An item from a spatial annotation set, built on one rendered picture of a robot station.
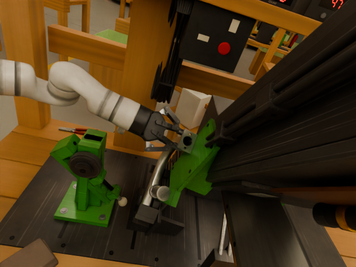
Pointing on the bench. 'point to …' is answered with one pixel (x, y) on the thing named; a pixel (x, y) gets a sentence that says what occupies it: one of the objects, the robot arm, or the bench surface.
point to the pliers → (73, 130)
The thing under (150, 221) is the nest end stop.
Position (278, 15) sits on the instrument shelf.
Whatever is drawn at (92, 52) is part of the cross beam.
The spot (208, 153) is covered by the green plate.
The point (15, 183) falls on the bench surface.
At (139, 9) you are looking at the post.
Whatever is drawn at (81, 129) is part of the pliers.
